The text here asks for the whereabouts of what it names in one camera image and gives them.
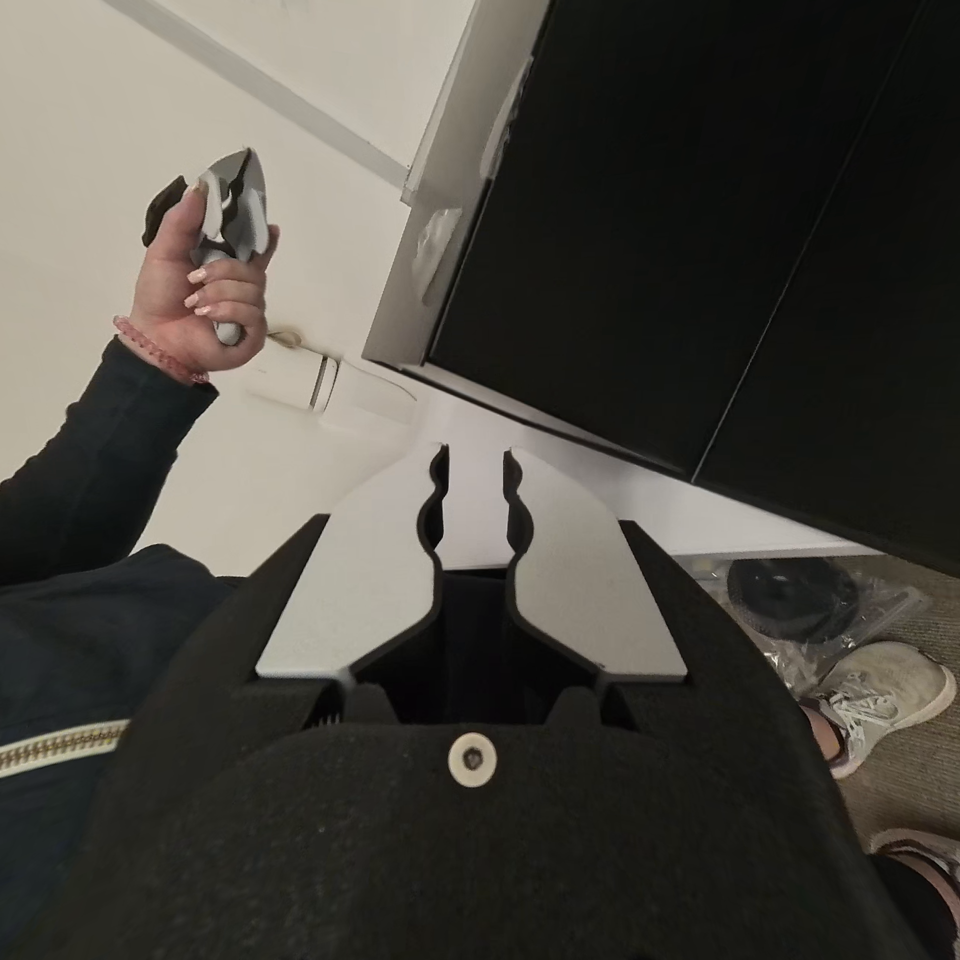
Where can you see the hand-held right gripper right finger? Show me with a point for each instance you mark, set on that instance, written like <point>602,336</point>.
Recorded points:
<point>592,585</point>

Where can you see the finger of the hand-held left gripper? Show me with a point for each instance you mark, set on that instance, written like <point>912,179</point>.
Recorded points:
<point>253,225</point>
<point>216,184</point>

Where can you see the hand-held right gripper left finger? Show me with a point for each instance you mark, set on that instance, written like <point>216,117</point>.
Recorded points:
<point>360,570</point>

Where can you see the person's left forearm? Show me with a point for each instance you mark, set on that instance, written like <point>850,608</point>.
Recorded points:
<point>82,457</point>

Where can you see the person's left hand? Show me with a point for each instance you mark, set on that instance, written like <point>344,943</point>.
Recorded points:
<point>176,300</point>

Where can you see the clear plastic bag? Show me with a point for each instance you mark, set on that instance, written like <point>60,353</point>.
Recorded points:
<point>435,251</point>

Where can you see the plastic bag with black disc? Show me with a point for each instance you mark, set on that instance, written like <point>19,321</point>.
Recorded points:
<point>795,600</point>

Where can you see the clear plastic wrap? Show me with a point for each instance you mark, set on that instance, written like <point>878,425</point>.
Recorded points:
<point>506,124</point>

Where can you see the person's navy zip jacket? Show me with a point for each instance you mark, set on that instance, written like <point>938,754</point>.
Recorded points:
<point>60,652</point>

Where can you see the person's white sneaker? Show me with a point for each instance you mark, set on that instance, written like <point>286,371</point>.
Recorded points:
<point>892,686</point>
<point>926,851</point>

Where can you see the black fronted white cabinet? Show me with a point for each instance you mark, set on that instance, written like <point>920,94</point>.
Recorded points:
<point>675,225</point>

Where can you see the white wall socket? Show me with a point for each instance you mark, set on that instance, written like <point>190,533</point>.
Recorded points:
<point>289,379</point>

